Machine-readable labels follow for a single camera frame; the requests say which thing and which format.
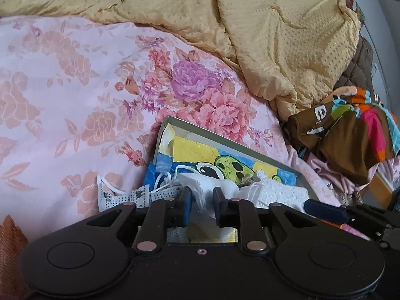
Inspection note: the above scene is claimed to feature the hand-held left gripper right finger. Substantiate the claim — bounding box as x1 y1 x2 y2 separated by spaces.
213 187 318 254

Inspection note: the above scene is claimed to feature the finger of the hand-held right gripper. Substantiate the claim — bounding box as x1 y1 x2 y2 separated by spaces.
304 198 380 241

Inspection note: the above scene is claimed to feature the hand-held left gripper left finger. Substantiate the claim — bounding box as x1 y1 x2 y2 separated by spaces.
84 186 192 254

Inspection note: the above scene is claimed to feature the thin white cloth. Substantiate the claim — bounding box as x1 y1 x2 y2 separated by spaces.
177 173 260 244

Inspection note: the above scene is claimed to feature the grey box with cartoon lining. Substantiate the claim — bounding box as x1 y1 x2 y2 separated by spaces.
152 115 320 215

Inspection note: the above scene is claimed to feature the lilac garment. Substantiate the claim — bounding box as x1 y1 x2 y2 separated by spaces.
289 148 371 207

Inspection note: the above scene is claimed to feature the white mesh face mask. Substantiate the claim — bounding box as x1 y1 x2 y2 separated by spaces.
96 174 188 214

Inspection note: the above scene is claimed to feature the brown multicolour striped garment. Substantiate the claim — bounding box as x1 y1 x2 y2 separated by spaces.
287 86 400 186

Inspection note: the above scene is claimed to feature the brown quilted blanket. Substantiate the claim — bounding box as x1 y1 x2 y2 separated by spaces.
340 33 376 90

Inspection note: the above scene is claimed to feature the pink floral blanket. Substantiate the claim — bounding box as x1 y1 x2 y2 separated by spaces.
0 15 341 300

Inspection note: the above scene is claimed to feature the yellow quilt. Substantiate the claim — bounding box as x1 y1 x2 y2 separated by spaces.
0 0 365 121

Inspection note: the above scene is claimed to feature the wooden bed rail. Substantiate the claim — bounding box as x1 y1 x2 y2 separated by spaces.
367 170 396 202

